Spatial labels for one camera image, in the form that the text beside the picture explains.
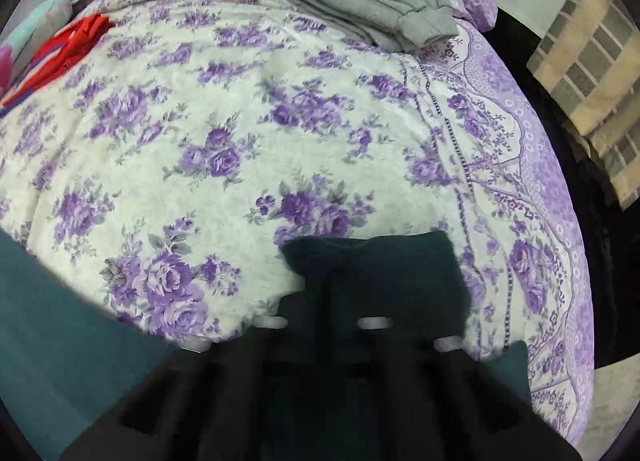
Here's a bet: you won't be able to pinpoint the dark teal pants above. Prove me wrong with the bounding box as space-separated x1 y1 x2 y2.
1 231 538 460

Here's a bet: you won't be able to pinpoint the purple floral bedspread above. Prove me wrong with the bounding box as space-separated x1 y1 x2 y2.
1 0 593 443

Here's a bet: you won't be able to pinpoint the beige grey brick cloth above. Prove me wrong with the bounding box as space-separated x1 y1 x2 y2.
527 0 639 210

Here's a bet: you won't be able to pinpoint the red striped folded garment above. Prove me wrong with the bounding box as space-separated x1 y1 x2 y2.
1 13 115 111

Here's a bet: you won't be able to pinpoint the pastel floral pillow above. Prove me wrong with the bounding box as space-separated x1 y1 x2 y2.
1 0 73 94

